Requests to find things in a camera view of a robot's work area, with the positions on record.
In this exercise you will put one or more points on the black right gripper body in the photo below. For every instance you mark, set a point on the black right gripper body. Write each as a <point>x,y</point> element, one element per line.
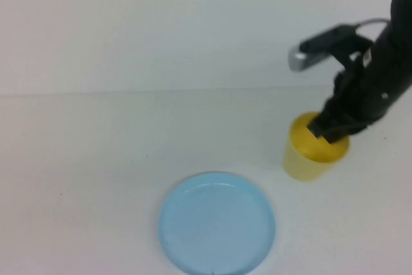
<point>363,94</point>

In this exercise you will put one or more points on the light blue round plate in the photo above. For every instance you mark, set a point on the light blue round plate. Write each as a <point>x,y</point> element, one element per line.
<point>215,223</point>

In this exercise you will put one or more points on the yellow plastic cup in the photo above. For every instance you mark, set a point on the yellow plastic cup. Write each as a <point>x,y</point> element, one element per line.
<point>299,165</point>

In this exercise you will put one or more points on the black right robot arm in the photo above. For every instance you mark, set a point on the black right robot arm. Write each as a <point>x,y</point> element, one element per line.
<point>402,14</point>

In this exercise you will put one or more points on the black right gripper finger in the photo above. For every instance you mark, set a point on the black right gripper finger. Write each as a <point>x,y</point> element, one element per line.
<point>346,131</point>
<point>319,127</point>

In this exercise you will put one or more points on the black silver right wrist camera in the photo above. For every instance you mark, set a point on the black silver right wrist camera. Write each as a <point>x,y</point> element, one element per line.
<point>318,44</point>

